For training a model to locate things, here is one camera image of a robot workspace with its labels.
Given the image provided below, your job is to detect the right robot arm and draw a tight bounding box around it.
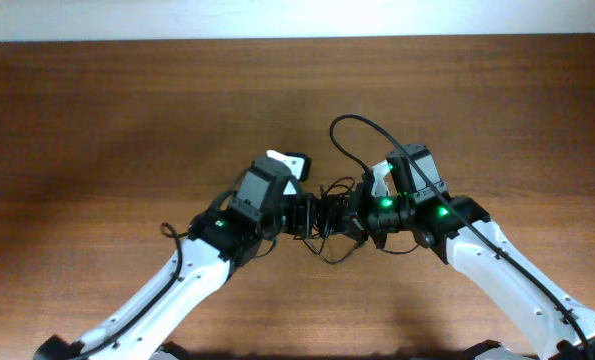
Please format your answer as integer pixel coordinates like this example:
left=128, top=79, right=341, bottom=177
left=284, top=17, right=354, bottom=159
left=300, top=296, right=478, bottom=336
left=353, top=144, right=595, bottom=359

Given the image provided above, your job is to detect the right camera cable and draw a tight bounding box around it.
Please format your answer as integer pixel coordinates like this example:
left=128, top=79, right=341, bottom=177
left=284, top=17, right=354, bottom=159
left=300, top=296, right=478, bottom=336
left=328, top=114, right=595, bottom=360

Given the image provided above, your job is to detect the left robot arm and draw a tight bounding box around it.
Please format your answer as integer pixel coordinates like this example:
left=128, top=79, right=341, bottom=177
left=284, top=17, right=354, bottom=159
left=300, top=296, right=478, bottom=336
left=33, top=150, right=310, bottom=359

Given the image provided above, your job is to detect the left camera cable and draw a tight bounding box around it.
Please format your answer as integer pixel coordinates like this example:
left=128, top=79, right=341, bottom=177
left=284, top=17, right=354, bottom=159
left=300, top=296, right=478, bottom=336
left=66, top=222, right=186, bottom=360

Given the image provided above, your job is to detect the thick black USB cable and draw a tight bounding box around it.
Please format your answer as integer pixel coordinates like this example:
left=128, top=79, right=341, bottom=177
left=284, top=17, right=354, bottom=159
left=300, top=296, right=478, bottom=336
left=301, top=175, right=368, bottom=266

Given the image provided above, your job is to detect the camera cable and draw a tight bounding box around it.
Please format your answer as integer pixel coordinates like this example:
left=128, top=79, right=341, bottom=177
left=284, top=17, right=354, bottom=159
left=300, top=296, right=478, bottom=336
left=328, top=114, right=595, bottom=360
left=66, top=222, right=186, bottom=360

